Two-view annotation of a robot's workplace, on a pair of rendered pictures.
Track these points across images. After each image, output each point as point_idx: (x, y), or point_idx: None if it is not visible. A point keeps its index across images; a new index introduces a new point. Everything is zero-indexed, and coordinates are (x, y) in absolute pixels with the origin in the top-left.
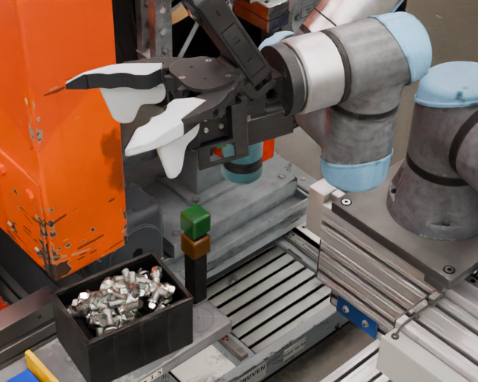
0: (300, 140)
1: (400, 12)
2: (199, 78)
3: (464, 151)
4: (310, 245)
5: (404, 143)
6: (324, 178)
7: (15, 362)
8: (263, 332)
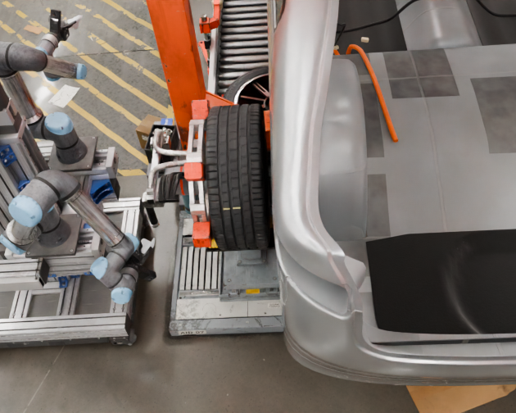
0: (289, 363)
1: None
2: None
3: None
4: (211, 297)
5: (246, 410)
6: (113, 151)
7: None
8: (189, 254)
